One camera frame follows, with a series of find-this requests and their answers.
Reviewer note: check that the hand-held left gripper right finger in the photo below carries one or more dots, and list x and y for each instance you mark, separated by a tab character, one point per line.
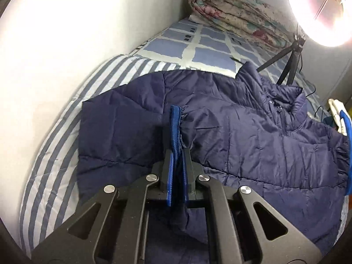
186	176

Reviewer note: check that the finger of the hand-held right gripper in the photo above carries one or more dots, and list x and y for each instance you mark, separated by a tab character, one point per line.
347	148

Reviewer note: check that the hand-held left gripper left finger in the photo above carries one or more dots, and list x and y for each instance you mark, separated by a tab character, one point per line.
173	170

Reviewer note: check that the navy blue puffer jacket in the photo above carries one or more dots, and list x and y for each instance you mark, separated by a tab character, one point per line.
247	132

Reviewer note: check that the black tripod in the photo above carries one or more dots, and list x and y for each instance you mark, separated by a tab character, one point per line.
291	57

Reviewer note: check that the blue white striped blanket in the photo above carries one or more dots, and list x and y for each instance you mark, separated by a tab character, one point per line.
55	148

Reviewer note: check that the blue checked bed sheet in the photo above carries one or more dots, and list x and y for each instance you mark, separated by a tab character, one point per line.
209	46

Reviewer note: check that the folded floral quilt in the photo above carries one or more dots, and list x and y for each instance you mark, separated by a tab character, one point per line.
239	16

